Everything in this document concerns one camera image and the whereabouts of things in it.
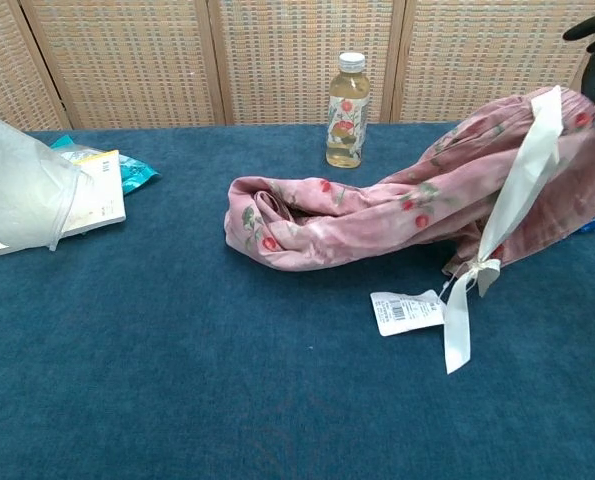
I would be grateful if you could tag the pink floral garment with ribbon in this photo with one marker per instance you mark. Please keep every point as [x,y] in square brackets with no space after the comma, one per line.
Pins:
[367,220]

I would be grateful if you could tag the blue carpet table mat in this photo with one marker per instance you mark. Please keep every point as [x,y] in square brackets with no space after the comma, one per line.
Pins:
[227,375]

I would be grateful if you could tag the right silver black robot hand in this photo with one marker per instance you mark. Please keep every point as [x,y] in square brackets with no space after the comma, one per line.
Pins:
[593,75]

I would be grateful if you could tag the translucent white plastic bag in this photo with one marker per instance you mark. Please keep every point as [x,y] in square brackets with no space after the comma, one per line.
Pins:
[17,190]

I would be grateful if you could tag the teal snack packet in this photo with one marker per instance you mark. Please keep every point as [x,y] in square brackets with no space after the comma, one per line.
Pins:
[137,175]

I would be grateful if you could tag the white garment price tag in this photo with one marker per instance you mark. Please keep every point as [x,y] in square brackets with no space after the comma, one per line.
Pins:
[407,312]

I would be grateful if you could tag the white yellow book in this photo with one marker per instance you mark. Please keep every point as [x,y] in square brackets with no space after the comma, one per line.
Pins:
[102,195]

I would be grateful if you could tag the woven bamboo folding screen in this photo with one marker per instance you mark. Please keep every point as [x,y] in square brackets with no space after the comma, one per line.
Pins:
[127,60]

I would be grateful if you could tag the tea bottle with white cap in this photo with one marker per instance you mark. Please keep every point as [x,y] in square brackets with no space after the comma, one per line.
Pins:
[347,115]

